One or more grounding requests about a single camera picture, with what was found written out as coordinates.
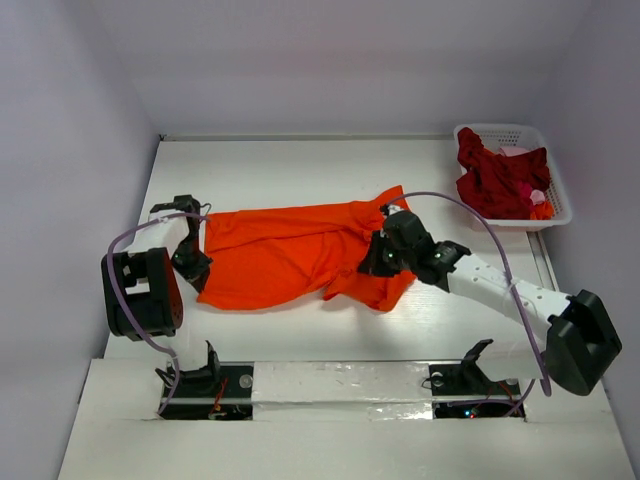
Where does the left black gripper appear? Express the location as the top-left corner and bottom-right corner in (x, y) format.
(170, 233), (213, 293)

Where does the dark red t shirt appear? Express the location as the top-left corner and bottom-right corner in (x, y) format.
(456, 127), (551, 220)

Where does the orange t shirt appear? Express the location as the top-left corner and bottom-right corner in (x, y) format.
(197, 186), (415, 312)

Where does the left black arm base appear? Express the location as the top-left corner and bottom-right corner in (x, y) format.
(160, 363), (254, 421)

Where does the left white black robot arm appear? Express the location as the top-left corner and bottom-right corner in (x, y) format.
(101, 195), (212, 354)

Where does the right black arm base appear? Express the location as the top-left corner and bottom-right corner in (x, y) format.
(421, 363), (525, 420)

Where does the small orange cloth in basket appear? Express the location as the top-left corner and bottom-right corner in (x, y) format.
(529, 201), (555, 221)

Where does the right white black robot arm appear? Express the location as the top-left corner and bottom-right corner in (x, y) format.
(358, 205), (622, 396)

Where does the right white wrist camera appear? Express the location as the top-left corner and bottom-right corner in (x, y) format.
(380, 204), (403, 220)

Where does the white plastic basket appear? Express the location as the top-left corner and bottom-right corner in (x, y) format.
(454, 123), (573, 232)

